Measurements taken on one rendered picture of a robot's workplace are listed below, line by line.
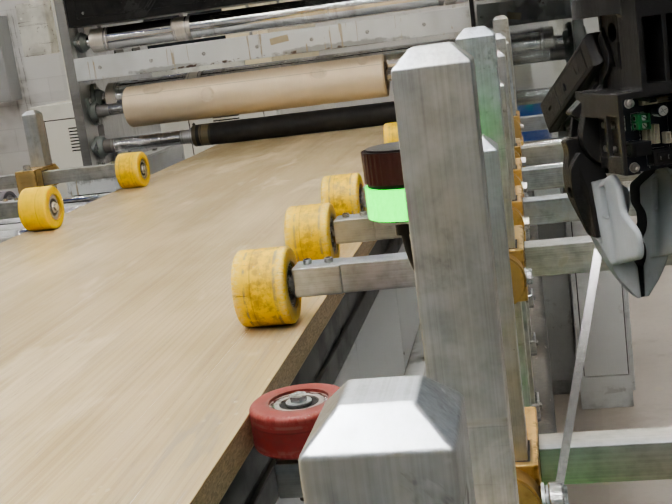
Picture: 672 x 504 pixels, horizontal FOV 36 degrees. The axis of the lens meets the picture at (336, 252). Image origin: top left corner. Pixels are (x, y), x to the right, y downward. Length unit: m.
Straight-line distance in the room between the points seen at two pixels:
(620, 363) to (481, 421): 2.71
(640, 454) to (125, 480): 0.38
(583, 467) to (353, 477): 0.60
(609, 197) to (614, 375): 2.47
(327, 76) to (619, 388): 1.25
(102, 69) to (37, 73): 7.42
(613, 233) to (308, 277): 0.39
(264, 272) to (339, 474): 0.82
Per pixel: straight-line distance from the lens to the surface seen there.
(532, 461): 0.77
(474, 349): 0.48
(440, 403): 0.24
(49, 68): 10.61
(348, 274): 1.05
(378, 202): 0.72
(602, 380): 3.21
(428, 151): 0.47
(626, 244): 0.74
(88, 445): 0.85
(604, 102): 0.71
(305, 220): 1.29
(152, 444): 0.82
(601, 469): 0.83
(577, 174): 0.75
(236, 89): 3.14
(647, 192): 0.77
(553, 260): 1.03
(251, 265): 1.05
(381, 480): 0.23
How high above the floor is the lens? 1.19
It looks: 12 degrees down
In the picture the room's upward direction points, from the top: 8 degrees counter-clockwise
